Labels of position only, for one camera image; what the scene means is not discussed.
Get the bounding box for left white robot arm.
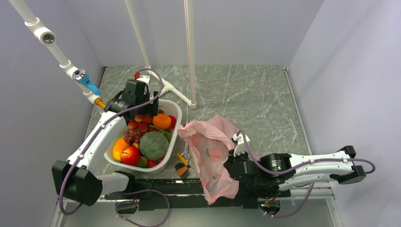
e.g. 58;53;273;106
52;92;160;208

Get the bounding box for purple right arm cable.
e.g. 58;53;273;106
236;130;376;220

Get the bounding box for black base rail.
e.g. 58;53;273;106
105;178;283;211

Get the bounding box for pink plastic bag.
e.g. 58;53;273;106
177;114;260;206

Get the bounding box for white PVC pipe frame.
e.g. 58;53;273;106
124;0;197;109

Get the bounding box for red grape bunch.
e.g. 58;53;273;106
123;129;144;147

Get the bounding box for silver wrench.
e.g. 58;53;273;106
181;143;191;162

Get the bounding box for white pipe with faucet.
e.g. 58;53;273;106
9;0;106;112

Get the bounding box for green netted melon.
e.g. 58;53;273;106
139;131;169;161

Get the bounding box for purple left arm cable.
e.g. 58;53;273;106
58;68;164;216

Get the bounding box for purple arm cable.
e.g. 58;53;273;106
58;68;164;216
236;130;376;220

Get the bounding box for orange fake fruit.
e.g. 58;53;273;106
152;113;171;130

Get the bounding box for white plastic basket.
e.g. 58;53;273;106
104;99;182;175

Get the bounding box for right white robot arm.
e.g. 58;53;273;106
224;132;369;197

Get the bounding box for red apple front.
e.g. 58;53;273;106
120;146;141;166

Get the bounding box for orange bell pepper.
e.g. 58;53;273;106
112;137;131;162

